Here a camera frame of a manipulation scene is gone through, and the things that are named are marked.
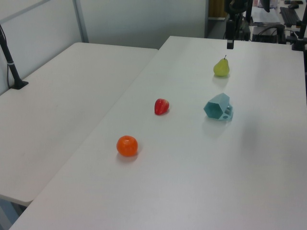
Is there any black camera stand pole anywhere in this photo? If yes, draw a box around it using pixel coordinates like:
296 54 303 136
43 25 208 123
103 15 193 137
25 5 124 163
0 23 29 91

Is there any black computer keyboard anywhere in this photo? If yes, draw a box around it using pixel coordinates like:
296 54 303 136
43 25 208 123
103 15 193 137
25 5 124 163
279 6 302 27

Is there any orange toy tangerine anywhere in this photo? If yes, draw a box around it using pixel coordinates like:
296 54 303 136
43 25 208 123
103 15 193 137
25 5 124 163
116 135 139 157

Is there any black clamp camera stand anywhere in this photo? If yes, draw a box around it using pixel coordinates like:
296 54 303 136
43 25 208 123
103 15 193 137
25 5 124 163
285 14 307 51

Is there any wooden cabinet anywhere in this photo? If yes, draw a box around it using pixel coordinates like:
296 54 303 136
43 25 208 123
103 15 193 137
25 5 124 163
208 0 227 19

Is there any green yellow toy pear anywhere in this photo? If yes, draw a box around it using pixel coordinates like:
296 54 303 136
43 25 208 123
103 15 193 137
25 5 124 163
213 55 231 77

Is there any teal hexagonal mug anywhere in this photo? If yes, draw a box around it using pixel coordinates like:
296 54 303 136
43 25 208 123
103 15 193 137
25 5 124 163
203 92 234 121

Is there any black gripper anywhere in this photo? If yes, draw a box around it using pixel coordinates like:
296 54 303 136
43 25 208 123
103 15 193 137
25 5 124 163
224 0 253 50

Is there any red toy strawberry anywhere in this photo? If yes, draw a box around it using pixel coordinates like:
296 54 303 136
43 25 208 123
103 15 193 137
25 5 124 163
153 98 170 115

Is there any black electronics box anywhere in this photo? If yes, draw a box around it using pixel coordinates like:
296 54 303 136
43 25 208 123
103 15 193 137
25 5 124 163
251 23 286 44

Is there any white paper stack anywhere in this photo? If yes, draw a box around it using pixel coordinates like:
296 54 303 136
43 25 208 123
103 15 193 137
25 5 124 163
251 6 281 24

